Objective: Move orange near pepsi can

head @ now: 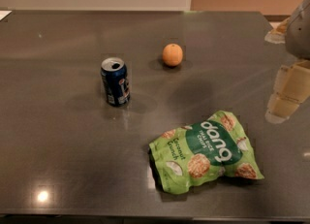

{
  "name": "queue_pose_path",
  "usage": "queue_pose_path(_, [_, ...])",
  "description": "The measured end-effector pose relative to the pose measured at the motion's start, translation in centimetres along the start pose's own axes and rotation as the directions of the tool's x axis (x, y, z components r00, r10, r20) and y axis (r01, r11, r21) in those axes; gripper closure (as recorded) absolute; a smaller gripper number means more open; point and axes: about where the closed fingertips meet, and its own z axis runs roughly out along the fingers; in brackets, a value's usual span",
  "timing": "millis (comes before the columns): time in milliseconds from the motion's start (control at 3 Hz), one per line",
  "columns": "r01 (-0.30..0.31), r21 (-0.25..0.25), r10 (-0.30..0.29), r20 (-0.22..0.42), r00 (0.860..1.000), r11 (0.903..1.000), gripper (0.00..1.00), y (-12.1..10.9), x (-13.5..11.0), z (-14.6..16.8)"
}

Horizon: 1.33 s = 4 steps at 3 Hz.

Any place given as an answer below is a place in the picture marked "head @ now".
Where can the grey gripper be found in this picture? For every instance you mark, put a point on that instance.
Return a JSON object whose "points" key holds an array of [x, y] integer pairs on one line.
{"points": [[298, 37]]}

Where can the orange fruit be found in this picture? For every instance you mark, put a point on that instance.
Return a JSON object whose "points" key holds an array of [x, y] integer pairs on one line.
{"points": [[172, 55]]}

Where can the blue pepsi can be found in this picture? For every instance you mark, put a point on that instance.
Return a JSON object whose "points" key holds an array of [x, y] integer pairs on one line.
{"points": [[116, 84]]}

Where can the green dang chips bag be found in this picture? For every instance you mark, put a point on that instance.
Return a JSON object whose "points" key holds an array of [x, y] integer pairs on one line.
{"points": [[195, 154]]}

